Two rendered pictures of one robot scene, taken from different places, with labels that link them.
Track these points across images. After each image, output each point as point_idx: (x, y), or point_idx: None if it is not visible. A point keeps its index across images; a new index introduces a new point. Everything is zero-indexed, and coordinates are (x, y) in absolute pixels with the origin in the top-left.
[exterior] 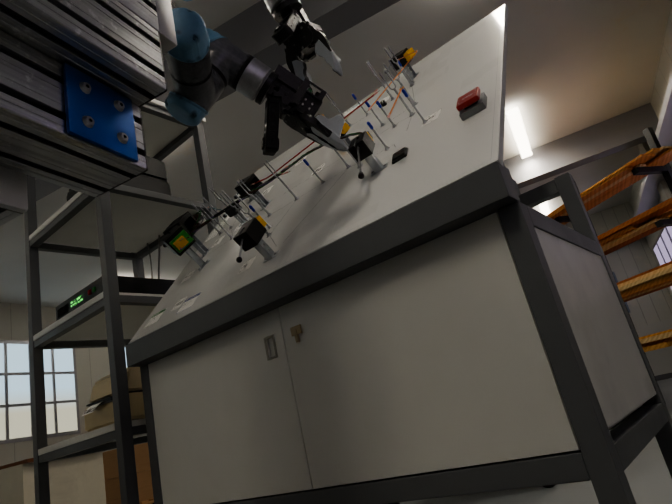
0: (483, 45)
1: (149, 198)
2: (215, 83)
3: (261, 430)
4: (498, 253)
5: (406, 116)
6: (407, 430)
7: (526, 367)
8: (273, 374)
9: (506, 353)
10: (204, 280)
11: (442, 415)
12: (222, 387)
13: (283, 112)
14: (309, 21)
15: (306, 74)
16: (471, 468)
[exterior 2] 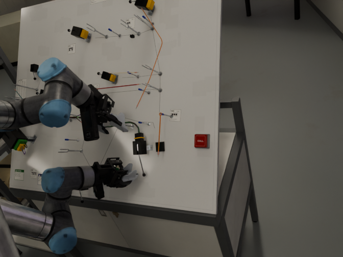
0: (205, 34)
1: None
2: (68, 202)
3: (103, 230)
4: (210, 227)
5: (155, 86)
6: (168, 249)
7: (214, 251)
8: (105, 220)
9: (207, 247)
10: (44, 161)
11: (182, 250)
12: (77, 214)
13: (104, 184)
14: (97, 91)
15: (102, 125)
16: None
